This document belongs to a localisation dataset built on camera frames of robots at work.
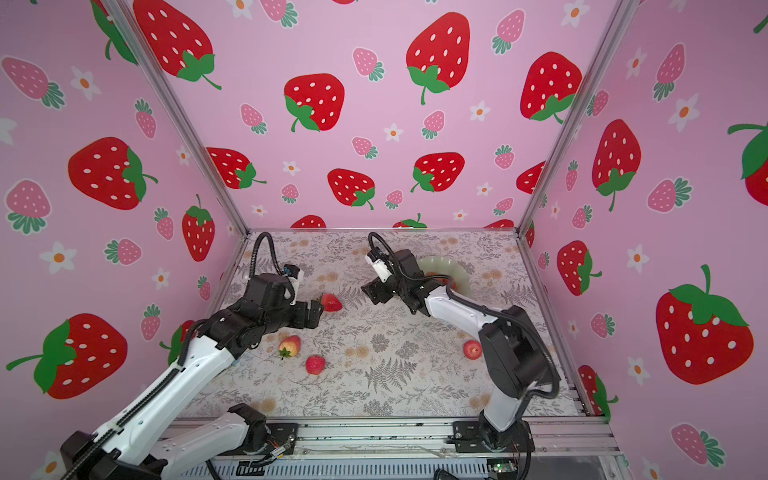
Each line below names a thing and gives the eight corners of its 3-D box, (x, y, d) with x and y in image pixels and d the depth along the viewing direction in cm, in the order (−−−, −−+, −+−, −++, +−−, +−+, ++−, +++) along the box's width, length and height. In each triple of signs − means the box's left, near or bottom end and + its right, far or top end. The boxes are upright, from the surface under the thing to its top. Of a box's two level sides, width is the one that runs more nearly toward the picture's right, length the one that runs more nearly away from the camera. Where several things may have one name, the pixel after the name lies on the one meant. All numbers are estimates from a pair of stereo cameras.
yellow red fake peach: (282, 359, 89) (277, 353, 86) (286, 342, 93) (281, 335, 89) (297, 359, 89) (293, 353, 86) (301, 342, 93) (297, 335, 89)
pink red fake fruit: (308, 375, 86) (304, 370, 83) (311, 360, 89) (307, 354, 86) (324, 375, 86) (320, 370, 83) (326, 360, 89) (323, 354, 86)
